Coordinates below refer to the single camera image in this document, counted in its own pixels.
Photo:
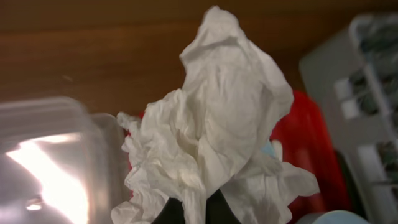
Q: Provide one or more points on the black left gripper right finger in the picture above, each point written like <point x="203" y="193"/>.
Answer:
<point x="218" y="210"/>

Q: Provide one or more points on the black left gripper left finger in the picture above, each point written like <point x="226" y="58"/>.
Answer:
<point x="172" y="213"/>

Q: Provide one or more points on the white tissue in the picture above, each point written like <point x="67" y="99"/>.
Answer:
<point x="209" y="135"/>

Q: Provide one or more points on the grey plastic dishwasher rack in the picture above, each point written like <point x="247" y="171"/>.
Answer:
<point x="353" y="78"/>

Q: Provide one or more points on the light blue plate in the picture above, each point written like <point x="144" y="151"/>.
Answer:
<point x="274" y="148"/>

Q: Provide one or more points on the light blue bowl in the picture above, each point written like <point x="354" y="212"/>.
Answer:
<point x="332" y="217"/>

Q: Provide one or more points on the red plastic tray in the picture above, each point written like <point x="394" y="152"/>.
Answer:
<point x="308" y="149"/>

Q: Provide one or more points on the clear plastic bin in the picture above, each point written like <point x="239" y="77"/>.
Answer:
<point x="60" y="164"/>

